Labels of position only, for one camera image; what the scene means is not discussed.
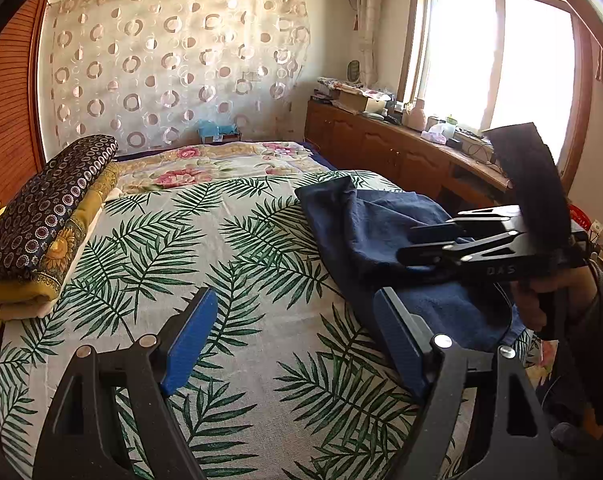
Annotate wooden louvered wardrobe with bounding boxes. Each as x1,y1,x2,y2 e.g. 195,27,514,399
0,0,47,204

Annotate beige window side curtain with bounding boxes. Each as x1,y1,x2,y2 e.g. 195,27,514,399
356,0,382,87

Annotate cardboard box on cabinet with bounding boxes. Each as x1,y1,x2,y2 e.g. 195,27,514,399
332,90,386,115

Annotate dark circle-patterned folded blanket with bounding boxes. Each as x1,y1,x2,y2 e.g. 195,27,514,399
0,134,118,281

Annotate small round desk fan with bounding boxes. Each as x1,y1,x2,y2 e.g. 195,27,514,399
347,60,361,84

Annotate palm leaf bed sheet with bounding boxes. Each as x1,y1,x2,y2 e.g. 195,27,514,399
0,171,419,479

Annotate wooden framed window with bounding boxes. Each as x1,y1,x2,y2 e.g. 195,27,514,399
399,0,594,190

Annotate floral quilt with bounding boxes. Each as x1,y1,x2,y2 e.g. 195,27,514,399
117,142,329,195

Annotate pink bottle on cabinet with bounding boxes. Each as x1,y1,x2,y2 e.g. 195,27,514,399
407,98,426,131

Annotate blue tissue box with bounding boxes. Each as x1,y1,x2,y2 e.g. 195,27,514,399
197,120,242,144

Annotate long wooden sideboard cabinet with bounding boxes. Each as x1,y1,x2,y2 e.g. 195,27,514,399
305,100,510,214

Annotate right hand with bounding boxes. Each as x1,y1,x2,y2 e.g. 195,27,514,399
510,266,597,332

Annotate circle-patterned sheer curtain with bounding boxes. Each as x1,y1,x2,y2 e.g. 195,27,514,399
40,0,311,156

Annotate yellow sunflower folded blanket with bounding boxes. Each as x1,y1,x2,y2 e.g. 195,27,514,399
0,162,120,322

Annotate navy blue printed t-shirt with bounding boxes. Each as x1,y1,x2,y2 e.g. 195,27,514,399
296,177,525,350

